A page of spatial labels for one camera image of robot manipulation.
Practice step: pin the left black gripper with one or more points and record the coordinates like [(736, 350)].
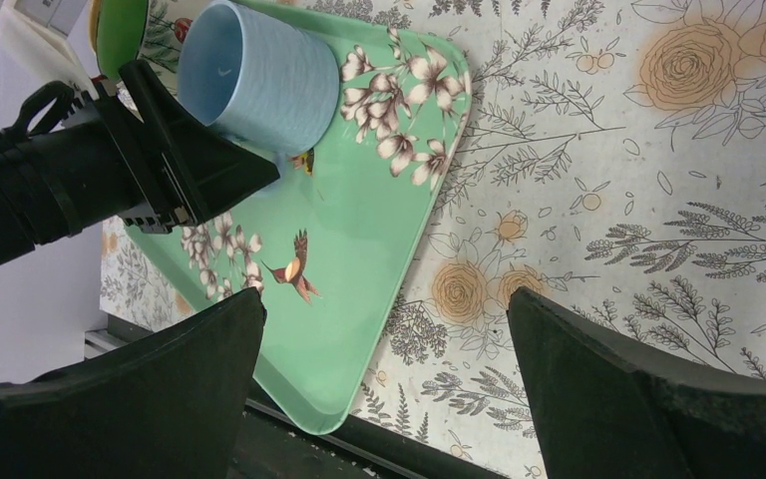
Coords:
[(69, 162)]

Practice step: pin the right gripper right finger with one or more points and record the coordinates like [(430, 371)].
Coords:
[(608, 406)]

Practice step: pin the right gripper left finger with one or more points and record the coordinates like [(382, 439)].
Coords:
[(168, 405)]

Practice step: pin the light blue ribbed mug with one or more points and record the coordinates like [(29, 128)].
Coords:
[(252, 77)]

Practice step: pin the cream mug green inside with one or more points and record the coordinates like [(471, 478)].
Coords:
[(121, 31)]

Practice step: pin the green floral tray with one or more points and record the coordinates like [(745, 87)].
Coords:
[(329, 245)]

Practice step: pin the floral tablecloth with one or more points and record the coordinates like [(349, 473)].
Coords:
[(648, 220)]

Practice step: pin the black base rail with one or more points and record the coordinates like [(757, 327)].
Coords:
[(268, 446)]

